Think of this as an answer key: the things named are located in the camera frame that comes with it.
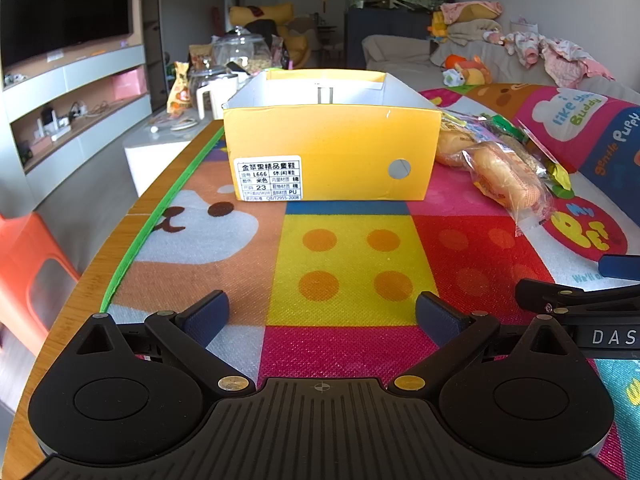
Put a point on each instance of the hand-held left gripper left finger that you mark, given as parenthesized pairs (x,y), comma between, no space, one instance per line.
(207,317)

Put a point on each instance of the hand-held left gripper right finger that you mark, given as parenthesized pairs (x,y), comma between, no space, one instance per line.
(440,317)

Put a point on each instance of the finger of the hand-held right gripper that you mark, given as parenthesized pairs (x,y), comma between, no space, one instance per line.
(622,265)
(555,296)

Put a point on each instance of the clear bun bread packet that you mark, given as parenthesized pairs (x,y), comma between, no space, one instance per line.
(505,180)

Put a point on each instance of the green yellow candy packet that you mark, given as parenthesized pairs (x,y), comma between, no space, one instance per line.
(545,165)

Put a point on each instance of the bread packet yellow label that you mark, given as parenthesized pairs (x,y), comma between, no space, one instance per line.
(452,142)

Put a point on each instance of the yellow shoe box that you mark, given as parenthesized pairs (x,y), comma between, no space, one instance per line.
(330,150)

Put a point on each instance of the colourful printed play mat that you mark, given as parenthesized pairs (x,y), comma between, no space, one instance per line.
(345,240)

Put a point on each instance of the white low cabinet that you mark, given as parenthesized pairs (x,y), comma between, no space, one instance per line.
(150,155)

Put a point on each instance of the orange plastic stool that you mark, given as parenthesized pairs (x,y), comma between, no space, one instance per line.
(35,260)

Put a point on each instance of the white plastic jug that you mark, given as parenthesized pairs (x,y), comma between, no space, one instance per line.
(215,100)

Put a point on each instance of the pink clothing pile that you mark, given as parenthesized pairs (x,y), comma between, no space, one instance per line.
(565,55)

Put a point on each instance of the orange printed snack bag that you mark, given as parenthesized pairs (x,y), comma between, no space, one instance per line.
(179,92)

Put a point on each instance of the small white plush toy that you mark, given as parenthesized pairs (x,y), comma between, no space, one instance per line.
(452,78)

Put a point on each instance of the orange plush toy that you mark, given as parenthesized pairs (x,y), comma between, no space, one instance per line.
(472,70)

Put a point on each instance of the glass kettle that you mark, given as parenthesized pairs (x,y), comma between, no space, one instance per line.
(202,76)

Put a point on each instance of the white power strip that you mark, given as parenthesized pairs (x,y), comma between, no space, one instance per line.
(57,127)

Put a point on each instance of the pink box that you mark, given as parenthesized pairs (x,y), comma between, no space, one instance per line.
(129,85)

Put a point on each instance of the brown snack bag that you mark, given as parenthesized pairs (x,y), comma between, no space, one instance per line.
(200,55)

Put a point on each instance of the beige sofa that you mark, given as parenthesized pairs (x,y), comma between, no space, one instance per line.
(400,52)

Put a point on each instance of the glass jar with lid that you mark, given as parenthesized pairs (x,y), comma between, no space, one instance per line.
(242,50)

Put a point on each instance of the pile of folded blankets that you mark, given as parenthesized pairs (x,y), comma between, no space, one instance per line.
(472,27)

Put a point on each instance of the glass fish tank cabinet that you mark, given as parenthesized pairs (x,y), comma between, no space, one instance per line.
(390,15)

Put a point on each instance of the large yellow plush toy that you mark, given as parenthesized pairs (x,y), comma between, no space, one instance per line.
(280,15)

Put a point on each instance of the black television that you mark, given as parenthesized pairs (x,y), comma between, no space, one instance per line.
(60,5)

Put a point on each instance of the grey wall shelf unit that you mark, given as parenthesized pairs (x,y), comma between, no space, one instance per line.
(75,110)

